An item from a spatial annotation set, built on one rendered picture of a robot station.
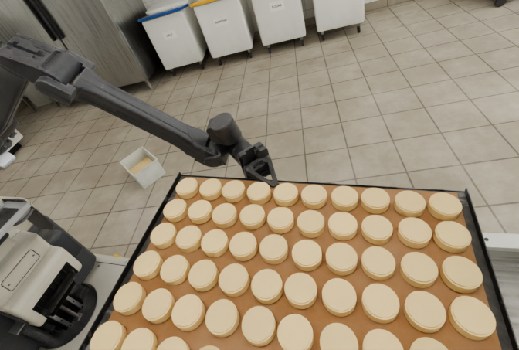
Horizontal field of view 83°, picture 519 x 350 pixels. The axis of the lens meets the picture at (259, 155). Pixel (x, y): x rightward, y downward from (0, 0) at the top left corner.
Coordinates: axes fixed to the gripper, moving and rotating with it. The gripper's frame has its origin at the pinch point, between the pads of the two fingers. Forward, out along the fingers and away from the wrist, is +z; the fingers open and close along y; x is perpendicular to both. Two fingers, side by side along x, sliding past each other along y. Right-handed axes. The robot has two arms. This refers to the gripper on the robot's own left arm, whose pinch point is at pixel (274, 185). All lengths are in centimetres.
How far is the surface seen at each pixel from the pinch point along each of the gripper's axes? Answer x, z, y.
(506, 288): -22.0, 37.8, 12.2
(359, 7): -230, -204, 70
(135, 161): 41, -185, 100
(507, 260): -26.0, 35.3, 10.7
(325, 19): -202, -225, 76
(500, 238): -26.0, 32.8, 6.2
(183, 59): -58, -322, 89
